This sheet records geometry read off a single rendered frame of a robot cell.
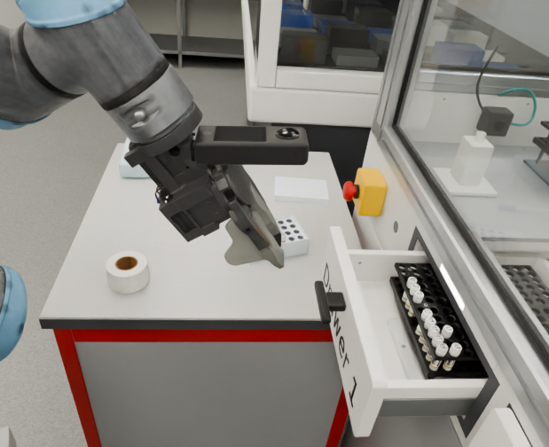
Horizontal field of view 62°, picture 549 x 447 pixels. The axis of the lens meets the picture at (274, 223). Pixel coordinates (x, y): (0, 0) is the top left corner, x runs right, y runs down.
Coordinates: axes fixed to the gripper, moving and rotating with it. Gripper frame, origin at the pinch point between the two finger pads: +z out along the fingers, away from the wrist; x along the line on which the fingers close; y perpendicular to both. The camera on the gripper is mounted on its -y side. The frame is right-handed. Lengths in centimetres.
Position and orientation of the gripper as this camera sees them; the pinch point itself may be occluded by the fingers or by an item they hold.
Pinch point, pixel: (280, 247)
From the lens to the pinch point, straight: 55.9
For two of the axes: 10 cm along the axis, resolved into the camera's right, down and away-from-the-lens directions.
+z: 4.9, 6.8, 5.5
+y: -8.7, 4.3, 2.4
